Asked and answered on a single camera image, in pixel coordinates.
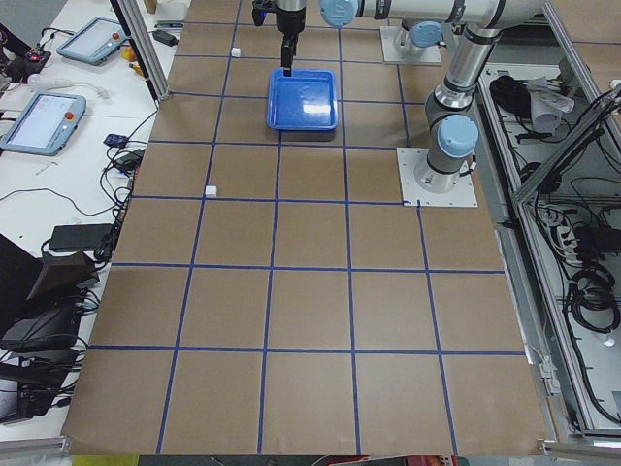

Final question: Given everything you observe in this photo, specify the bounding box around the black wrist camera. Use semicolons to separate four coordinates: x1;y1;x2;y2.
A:
251;0;274;27

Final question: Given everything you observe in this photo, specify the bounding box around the black flat power brick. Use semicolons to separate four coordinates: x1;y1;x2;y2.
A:
49;223;113;252

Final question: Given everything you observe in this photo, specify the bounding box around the black power adapter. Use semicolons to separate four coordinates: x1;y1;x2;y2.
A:
152;30;179;47

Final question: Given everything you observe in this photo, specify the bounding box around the small blue black device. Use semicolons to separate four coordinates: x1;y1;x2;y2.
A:
104;133;129;149

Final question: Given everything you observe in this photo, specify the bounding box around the lower teach pendant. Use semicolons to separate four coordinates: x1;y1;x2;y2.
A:
1;91;86;156

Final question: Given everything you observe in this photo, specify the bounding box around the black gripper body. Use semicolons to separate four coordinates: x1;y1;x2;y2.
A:
274;0;307;36

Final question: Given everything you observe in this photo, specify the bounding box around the black laptop stand pile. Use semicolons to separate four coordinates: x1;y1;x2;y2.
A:
1;236;99;424

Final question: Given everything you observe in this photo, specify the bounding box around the upper teach pendant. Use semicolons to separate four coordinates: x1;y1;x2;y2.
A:
56;17;127;66

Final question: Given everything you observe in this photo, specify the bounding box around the aluminium frame post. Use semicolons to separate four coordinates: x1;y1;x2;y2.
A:
110;0;170;102

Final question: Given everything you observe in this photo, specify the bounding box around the teach pendant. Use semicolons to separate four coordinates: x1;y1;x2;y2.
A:
56;17;127;66
1;91;86;156

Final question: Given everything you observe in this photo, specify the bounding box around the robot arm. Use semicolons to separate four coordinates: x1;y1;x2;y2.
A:
393;18;443;64
319;1;543;194

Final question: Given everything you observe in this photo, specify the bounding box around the blue plastic tray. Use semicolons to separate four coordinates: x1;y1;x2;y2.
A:
266;68;338;131

